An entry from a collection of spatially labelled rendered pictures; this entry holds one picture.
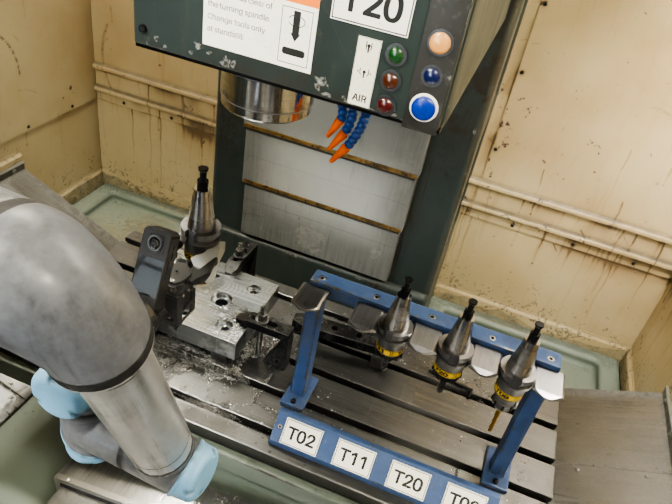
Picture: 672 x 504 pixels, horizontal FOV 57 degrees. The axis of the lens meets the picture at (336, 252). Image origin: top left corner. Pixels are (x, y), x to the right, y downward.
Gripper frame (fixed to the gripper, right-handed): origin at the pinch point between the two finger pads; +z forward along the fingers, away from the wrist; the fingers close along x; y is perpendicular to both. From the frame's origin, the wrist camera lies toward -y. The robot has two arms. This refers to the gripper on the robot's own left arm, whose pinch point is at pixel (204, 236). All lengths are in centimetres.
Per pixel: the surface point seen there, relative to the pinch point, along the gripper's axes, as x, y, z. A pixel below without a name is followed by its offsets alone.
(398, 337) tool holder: 34.0, 12.6, 7.1
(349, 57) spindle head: 18.9, -34.5, 0.1
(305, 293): 15.3, 13.3, 10.6
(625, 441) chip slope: 91, 54, 46
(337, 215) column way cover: 5, 30, 64
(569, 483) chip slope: 80, 59, 31
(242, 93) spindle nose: -1.0, -20.1, 12.6
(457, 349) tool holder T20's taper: 44.0, 11.3, 7.9
